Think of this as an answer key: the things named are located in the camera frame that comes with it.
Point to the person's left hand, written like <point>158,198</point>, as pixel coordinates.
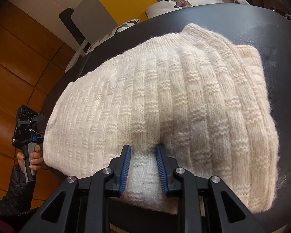
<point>36,160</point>

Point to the geometric print cushion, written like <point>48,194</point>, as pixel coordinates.
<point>111,35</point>

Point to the person's left forearm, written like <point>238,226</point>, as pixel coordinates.
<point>12,194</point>

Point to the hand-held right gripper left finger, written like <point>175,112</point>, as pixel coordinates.
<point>125,165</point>

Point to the deer print cushion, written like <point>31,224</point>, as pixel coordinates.
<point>184,4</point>

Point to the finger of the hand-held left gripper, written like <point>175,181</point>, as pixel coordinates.
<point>38,118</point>
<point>37,137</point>

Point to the cream knit sweater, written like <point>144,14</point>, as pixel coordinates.
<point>172,89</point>

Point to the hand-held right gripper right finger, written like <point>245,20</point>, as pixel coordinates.
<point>161,167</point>

